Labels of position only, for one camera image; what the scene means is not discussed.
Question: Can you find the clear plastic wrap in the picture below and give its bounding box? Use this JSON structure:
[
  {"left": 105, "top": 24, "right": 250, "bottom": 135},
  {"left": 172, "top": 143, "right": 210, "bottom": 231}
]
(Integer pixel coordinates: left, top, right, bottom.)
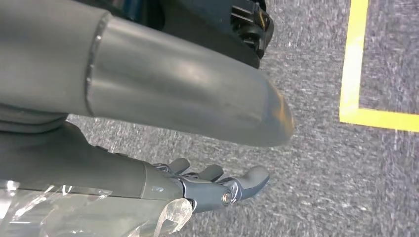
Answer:
[{"left": 0, "top": 179, "right": 194, "bottom": 237}]

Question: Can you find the yellow floor tape marking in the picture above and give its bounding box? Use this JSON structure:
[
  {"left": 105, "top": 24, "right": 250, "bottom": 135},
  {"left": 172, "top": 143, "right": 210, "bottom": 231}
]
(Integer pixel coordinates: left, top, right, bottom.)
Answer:
[{"left": 339, "top": 0, "right": 419, "bottom": 133}]

